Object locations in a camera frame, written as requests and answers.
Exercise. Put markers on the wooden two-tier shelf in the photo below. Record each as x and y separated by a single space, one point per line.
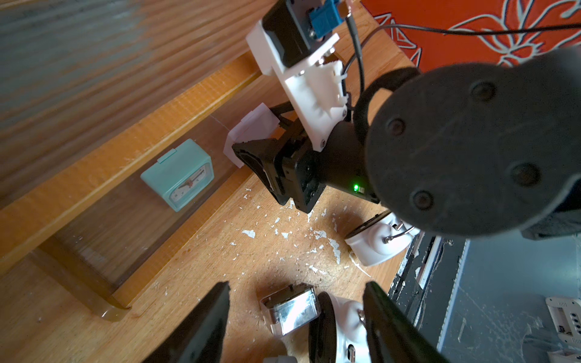
92 94

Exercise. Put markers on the lilac square alarm clock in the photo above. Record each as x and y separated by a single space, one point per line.
260 123

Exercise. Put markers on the white twin-bell clock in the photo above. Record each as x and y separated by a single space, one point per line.
381 238
338 334

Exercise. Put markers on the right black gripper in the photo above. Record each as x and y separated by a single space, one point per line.
289 168

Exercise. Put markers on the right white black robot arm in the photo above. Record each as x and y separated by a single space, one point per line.
467 150

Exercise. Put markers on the white twin-bell clock middle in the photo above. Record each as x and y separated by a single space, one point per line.
381 238

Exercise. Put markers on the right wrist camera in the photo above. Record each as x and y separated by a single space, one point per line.
285 46

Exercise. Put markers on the teal square alarm clock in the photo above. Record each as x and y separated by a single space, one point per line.
180 174

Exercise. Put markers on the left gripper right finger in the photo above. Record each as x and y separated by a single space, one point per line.
390 335

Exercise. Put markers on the white twin-bell clock left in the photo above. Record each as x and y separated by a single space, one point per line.
338 334

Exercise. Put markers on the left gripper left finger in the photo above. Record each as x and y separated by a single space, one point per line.
200 336

